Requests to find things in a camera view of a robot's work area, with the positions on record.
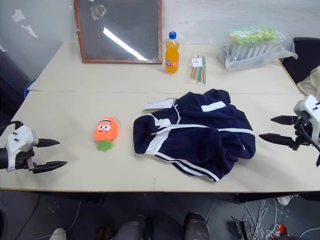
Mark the black office chair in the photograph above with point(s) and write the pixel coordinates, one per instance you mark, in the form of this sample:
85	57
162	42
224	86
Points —
303	60

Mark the wood-framed blackboard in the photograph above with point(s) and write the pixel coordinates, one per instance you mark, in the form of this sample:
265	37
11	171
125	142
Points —
120	30

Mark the beige cloth bundle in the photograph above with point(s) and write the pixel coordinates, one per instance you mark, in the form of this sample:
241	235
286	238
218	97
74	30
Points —
311	83

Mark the orange carrot plush toy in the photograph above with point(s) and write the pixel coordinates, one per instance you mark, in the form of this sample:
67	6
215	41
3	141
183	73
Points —
106	131

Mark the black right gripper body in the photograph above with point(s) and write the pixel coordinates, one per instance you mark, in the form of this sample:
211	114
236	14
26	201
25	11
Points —
301	135

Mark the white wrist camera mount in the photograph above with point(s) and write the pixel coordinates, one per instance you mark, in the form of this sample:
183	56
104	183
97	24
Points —
310	106
21	138

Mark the bagged green-capped test tubes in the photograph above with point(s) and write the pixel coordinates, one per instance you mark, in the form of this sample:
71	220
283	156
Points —
252	47

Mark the white power adapter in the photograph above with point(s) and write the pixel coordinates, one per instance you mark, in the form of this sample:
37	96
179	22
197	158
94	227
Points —
285	199

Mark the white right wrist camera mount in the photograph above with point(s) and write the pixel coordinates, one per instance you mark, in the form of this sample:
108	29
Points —
310	106

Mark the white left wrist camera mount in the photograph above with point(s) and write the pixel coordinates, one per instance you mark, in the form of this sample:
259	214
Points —
21	138

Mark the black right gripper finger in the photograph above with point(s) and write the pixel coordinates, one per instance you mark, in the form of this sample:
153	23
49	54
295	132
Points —
285	120
277	139

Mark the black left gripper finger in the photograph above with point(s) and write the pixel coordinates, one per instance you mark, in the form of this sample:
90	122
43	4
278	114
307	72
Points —
48	166
48	142

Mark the black power strip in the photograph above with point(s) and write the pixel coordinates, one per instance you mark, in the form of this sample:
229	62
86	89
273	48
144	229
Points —
244	230

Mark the dark rounded robot leg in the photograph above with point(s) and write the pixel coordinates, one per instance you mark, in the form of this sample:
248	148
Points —
135	228
196	226

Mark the small clear plastic bag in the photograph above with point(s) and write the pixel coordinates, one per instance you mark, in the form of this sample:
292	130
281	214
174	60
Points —
98	12

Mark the pack of colourful sticks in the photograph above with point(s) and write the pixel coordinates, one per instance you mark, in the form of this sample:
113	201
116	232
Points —
198	71

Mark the white shoe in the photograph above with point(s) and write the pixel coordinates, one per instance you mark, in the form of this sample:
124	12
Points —
58	234

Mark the red round object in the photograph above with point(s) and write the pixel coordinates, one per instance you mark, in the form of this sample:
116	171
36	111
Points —
281	228

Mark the blue round bin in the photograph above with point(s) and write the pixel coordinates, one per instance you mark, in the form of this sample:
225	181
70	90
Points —
28	88

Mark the orange soda bottle blue cap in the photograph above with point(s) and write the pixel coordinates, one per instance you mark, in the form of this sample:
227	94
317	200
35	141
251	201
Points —
172	55

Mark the white paper clothing tag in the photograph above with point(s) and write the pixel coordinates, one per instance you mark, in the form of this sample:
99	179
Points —
158	103

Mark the navy white-striped zip jacket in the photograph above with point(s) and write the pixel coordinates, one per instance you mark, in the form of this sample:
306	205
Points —
200	140

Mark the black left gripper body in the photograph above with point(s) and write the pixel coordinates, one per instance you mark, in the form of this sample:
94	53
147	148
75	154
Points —
25	160

